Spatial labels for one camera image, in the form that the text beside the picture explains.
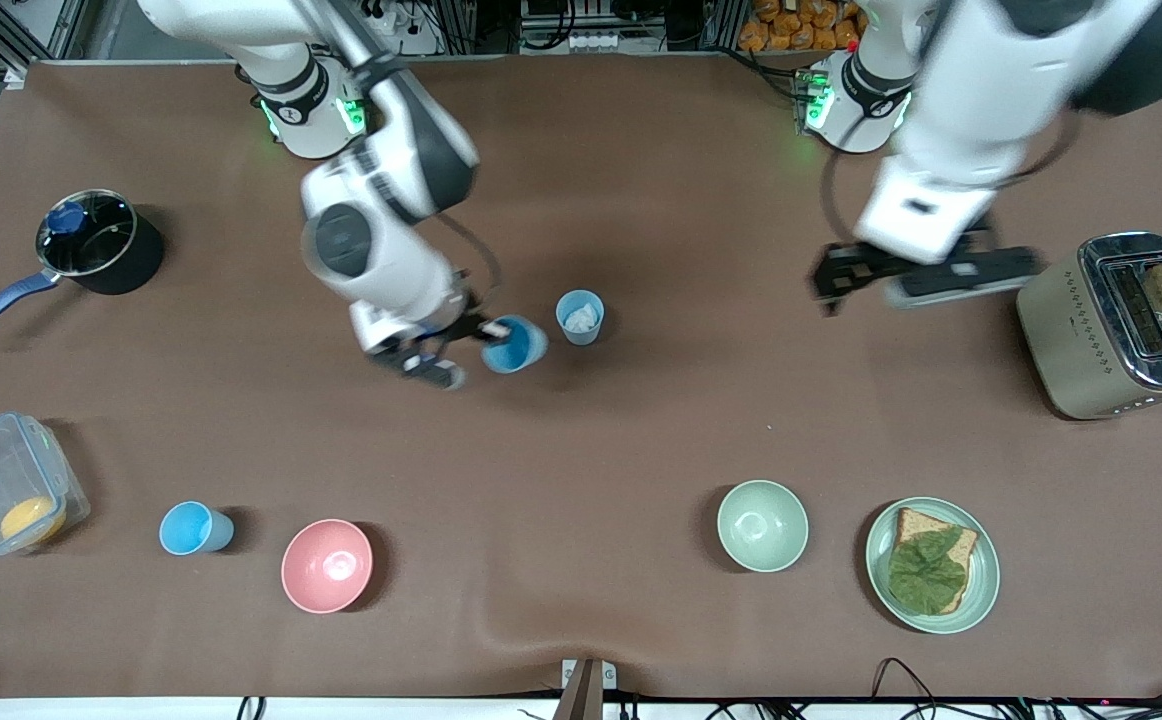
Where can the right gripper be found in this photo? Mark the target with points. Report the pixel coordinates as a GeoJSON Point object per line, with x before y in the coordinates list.
{"type": "Point", "coordinates": [464, 323]}

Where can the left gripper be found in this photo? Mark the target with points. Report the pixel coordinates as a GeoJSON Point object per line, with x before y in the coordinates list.
{"type": "Point", "coordinates": [862, 267]}

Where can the blue cup with tissue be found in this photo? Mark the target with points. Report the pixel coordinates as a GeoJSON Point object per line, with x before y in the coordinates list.
{"type": "Point", "coordinates": [581, 325]}

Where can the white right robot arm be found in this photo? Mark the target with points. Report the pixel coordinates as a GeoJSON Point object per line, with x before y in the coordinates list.
{"type": "Point", "coordinates": [381, 250]}

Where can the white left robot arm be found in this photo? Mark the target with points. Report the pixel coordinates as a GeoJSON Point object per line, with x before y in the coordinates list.
{"type": "Point", "coordinates": [981, 90]}

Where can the white crumpled tissue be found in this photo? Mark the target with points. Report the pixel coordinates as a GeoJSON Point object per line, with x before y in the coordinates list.
{"type": "Point", "coordinates": [581, 317]}

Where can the brown table cloth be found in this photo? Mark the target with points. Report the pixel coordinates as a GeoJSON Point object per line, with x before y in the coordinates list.
{"type": "Point", "coordinates": [641, 430]}

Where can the beige chrome toaster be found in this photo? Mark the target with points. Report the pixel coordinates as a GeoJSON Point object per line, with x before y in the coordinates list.
{"type": "Point", "coordinates": [1071, 340]}

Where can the orange snack bag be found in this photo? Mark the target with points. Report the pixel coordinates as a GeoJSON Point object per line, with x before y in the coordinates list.
{"type": "Point", "coordinates": [801, 25]}

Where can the pink bowl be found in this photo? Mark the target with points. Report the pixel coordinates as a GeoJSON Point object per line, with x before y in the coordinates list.
{"type": "Point", "coordinates": [326, 566]}

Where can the pale green bowl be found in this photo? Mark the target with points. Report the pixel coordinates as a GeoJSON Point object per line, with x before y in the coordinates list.
{"type": "Point", "coordinates": [762, 526]}

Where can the brown bread slice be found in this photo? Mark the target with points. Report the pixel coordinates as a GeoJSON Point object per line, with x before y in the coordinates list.
{"type": "Point", "coordinates": [961, 548]}

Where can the green lettuce leaf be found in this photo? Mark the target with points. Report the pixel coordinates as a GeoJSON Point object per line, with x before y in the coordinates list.
{"type": "Point", "coordinates": [926, 575]}

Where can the white multi socket strip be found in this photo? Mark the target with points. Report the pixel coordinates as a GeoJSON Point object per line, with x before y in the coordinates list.
{"type": "Point", "coordinates": [595, 41]}

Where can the pale green plate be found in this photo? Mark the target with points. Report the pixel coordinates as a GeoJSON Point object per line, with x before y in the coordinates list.
{"type": "Point", "coordinates": [981, 580]}

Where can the white power strip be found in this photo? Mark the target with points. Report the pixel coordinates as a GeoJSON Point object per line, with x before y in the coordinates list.
{"type": "Point", "coordinates": [381, 15]}

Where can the small blue object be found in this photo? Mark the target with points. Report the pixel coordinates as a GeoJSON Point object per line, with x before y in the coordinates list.
{"type": "Point", "coordinates": [66, 217]}

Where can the orange round food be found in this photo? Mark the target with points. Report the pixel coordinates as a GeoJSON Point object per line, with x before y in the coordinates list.
{"type": "Point", "coordinates": [29, 518]}

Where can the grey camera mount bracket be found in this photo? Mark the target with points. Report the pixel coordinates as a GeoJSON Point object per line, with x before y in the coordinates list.
{"type": "Point", "coordinates": [587, 690]}

